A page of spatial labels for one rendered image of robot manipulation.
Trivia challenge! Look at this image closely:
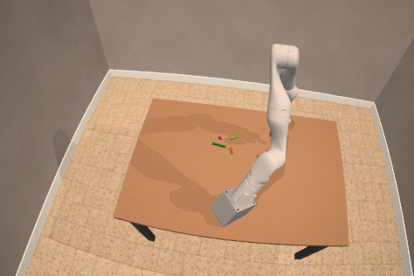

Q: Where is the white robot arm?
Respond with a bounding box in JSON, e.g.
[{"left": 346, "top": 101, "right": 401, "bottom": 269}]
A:
[{"left": 231, "top": 44, "right": 300, "bottom": 206}]

